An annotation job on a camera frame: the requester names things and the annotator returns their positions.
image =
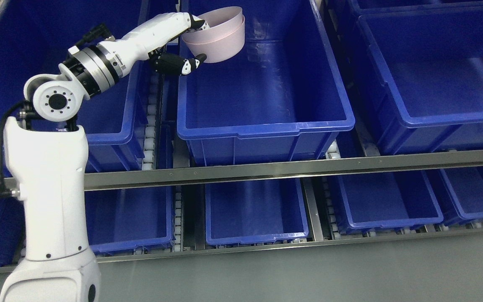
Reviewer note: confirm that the blue bin lower middle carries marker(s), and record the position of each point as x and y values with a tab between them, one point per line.
255	212

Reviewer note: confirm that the pink bowl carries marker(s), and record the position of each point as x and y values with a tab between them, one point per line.
220	23
222	48

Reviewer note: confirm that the blue bin back right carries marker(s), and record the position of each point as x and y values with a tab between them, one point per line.
347	11

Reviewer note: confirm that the steel shelf front rail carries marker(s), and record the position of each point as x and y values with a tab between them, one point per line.
281	170

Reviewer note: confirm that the blue bin upper middle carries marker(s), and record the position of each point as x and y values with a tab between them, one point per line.
280	99

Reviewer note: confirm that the blue bin upper right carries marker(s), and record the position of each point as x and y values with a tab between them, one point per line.
420	76

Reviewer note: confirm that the blue bin lower far right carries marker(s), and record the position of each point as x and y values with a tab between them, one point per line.
459	192

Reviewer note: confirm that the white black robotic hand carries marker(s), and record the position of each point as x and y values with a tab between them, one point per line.
136	45

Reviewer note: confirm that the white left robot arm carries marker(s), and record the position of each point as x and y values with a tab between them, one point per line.
46	152

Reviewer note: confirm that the blue bin upper left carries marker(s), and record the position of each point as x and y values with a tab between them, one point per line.
34	38

